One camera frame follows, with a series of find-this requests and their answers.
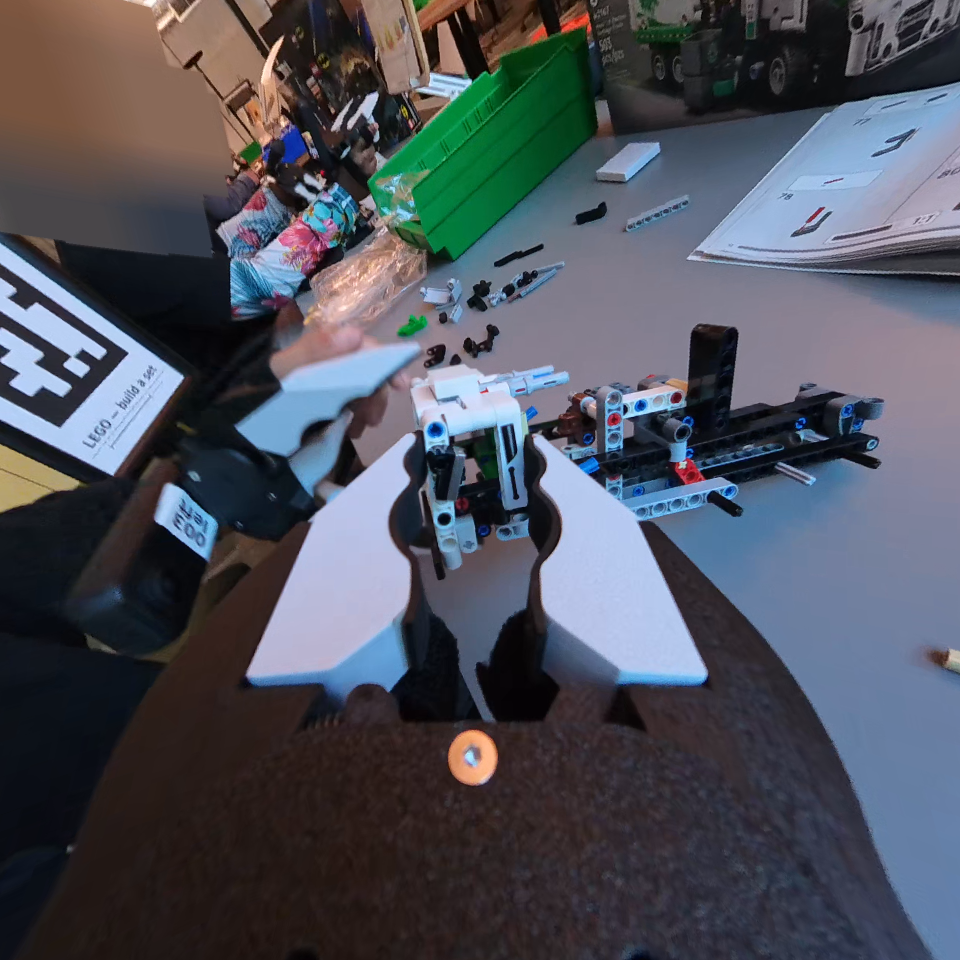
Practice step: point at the lego instruction booklet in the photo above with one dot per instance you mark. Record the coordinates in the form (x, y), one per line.
(862, 202)

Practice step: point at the green plastic bin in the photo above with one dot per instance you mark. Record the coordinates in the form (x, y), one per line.
(510, 150)

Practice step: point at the white lego panel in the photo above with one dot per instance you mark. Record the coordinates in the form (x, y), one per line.
(628, 161)

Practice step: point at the white black lego truck model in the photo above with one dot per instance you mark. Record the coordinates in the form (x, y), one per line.
(465, 405)

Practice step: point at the scatter of grey black lego parts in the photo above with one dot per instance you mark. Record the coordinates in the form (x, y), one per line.
(525, 283)

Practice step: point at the green lego piece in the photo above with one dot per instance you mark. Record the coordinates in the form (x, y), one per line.
(412, 325)

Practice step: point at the grey lego beam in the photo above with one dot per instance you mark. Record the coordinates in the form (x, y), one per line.
(657, 213)

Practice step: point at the clear plastic bag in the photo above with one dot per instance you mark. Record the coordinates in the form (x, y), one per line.
(360, 277)

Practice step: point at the black angled lego piece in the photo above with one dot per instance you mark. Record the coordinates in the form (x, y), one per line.
(591, 214)

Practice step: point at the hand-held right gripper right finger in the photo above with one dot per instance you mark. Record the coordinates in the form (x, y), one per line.
(622, 600)

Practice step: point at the person's black top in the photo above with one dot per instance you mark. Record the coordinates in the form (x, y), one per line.
(142, 300)

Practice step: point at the person's left hand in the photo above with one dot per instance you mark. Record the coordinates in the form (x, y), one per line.
(330, 341)

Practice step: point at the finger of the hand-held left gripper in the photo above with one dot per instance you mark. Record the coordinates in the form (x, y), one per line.
(322, 390)
(322, 457)

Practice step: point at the pile of small colourful lego pieces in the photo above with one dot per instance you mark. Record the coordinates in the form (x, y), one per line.
(943, 660)

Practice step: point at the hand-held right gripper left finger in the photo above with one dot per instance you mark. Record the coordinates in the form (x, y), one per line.
(337, 600)

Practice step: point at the printed lego set box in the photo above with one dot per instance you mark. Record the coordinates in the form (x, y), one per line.
(750, 67)

